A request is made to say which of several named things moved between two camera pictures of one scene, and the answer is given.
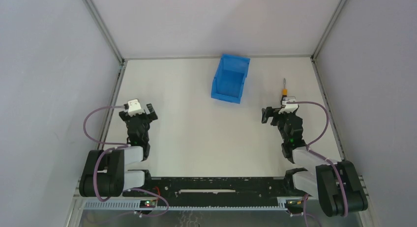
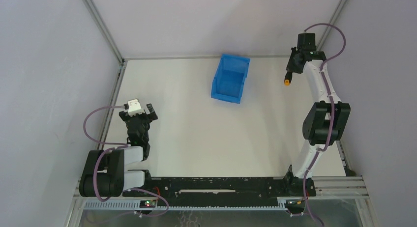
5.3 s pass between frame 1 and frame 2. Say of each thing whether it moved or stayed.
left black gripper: stayed
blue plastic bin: stayed
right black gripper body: moved
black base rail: stayed
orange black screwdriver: moved
